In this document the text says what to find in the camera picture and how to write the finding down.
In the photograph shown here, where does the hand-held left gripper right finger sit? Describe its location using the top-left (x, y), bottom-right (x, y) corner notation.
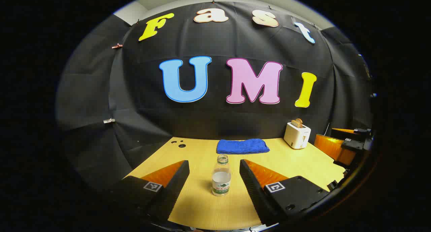
top-left (239, 159), bottom-right (330, 226)

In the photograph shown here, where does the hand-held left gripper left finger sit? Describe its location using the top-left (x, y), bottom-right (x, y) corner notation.
top-left (108, 160), bottom-right (190, 223)

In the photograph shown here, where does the clear plastic water bottle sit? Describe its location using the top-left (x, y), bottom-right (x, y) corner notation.
top-left (212, 155), bottom-right (232, 196)

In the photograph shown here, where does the white toaster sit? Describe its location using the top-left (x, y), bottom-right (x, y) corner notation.
top-left (284, 122), bottom-right (311, 150)

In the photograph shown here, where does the blue towel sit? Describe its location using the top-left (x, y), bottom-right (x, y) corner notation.
top-left (217, 139), bottom-right (270, 155)

